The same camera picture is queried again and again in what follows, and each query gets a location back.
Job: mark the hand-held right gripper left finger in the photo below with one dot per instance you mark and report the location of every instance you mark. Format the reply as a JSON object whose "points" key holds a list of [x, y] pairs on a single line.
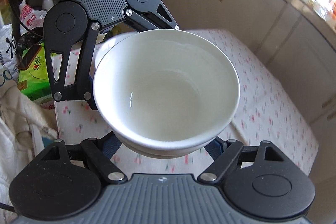
{"points": [[111, 148]]}

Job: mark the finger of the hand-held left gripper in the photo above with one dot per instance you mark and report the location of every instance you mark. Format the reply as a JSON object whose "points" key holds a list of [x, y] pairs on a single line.
{"points": [[84, 69], [147, 21]]}

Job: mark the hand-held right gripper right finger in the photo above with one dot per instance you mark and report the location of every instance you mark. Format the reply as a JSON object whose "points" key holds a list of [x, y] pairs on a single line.
{"points": [[215, 149]]}

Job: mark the white plastic bag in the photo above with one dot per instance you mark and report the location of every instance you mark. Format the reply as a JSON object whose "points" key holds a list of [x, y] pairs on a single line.
{"points": [[10, 56]]}

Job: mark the white ceramic bowl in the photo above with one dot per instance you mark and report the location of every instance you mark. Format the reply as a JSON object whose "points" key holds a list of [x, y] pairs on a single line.
{"points": [[157, 153], [162, 87]]}

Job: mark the red print plastic bag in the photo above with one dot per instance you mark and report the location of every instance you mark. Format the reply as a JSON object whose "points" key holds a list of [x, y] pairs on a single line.
{"points": [[32, 15]]}

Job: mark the cherry print tablecloth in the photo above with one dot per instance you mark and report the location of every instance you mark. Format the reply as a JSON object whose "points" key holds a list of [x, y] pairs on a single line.
{"points": [[262, 113]]}

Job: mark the green plastic bag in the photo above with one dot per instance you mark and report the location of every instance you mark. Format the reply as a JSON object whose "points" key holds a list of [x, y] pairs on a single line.
{"points": [[34, 82]]}

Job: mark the dark brown packet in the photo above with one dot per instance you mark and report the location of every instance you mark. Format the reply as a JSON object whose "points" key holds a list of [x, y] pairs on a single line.
{"points": [[29, 57]]}

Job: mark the white jacket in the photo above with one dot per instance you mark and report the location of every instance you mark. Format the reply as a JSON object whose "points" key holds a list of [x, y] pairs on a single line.
{"points": [[21, 140]]}

